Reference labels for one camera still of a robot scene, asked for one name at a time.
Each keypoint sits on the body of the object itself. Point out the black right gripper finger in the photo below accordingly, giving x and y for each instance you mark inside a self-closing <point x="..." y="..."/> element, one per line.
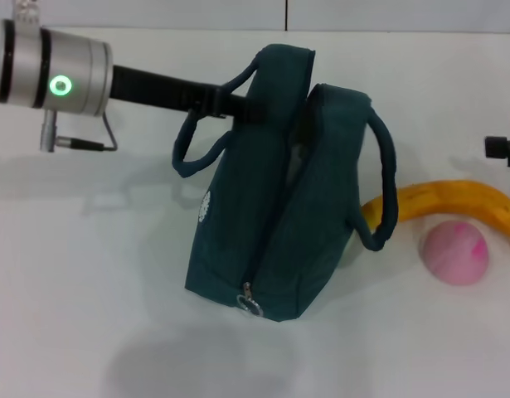
<point x="501" y="149"/>

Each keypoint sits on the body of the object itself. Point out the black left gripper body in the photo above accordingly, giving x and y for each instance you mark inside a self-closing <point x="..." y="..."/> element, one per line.
<point x="155" y="87"/>

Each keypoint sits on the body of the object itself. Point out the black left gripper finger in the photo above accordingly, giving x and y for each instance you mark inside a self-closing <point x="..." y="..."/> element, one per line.
<point x="254" y="110"/>

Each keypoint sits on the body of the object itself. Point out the yellow banana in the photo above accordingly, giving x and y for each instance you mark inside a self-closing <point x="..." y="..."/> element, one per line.
<point x="466" y="195"/>

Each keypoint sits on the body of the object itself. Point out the dark teal lunch bag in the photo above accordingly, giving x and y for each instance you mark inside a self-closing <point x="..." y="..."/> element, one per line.
<point x="238" y="207"/>

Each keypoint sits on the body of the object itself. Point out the pink peach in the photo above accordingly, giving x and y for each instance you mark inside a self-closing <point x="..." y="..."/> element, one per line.
<point x="455" y="257"/>

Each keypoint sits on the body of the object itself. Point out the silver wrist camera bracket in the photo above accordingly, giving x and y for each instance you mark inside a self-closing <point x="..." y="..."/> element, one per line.
<point x="26" y="16"/>

